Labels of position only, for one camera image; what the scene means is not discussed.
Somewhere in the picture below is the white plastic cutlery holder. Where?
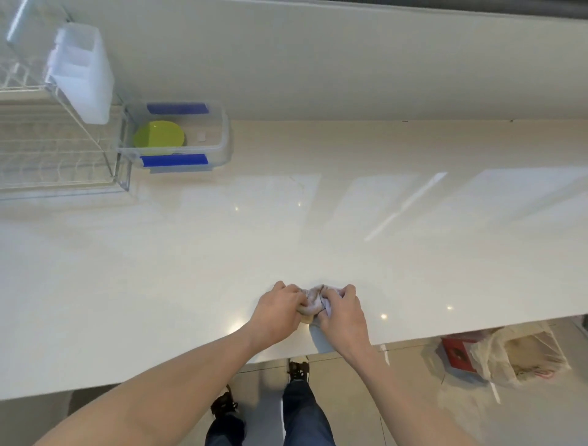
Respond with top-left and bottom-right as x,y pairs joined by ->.
45,23 -> 115,126

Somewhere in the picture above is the green plate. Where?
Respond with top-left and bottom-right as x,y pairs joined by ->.
133,120 -> 187,149

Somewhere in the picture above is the grey cloth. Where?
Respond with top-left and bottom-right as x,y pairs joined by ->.
296,284 -> 343,329

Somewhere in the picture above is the clear plastic bag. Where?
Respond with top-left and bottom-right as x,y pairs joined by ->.
434,322 -> 572,390

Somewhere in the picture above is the red box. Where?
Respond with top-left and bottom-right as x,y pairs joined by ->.
441,334 -> 488,372

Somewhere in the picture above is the person's leg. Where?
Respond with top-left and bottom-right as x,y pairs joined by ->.
204,412 -> 247,446
281,380 -> 337,446

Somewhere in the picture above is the person's left hand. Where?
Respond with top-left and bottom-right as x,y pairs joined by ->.
246,281 -> 308,344

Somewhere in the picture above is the person's left shoe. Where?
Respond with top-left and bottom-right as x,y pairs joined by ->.
210,385 -> 239,418

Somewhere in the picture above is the person's left forearm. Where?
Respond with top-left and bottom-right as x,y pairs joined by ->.
34,322 -> 267,446

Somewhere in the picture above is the person's right shoe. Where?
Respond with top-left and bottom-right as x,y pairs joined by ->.
287,356 -> 311,383

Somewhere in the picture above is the clear plastic storage box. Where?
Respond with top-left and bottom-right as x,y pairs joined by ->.
119,99 -> 231,174

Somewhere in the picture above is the person's right forearm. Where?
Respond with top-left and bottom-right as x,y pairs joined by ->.
337,342 -> 483,446

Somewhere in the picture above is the person's right hand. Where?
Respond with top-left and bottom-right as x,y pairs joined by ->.
316,284 -> 371,355

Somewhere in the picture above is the person's left leg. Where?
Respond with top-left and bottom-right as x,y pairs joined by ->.
204,412 -> 247,446

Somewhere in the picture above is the person's right leg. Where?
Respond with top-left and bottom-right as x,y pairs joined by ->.
281,380 -> 337,446

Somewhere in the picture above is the person's shoe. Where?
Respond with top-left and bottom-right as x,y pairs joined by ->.
287,356 -> 311,383
210,385 -> 239,418

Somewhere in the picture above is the white dish drying rack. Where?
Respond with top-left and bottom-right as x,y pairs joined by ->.
0,0 -> 134,200

